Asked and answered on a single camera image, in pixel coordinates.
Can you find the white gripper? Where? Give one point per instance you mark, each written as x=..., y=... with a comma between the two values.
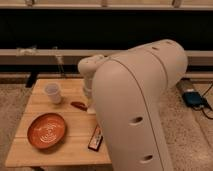
x=87, y=89

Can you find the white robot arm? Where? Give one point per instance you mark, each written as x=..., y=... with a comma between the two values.
x=123, y=91

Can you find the wooden table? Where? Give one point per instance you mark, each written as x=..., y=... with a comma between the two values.
x=72, y=149

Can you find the white plastic cup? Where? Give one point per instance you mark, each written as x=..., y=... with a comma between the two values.
x=52, y=90

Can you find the dark rectangular box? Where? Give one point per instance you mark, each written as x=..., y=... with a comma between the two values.
x=96, y=139

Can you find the blue power box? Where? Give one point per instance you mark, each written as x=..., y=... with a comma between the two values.
x=192, y=99

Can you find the black bracket on wall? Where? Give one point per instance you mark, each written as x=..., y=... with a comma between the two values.
x=31, y=80

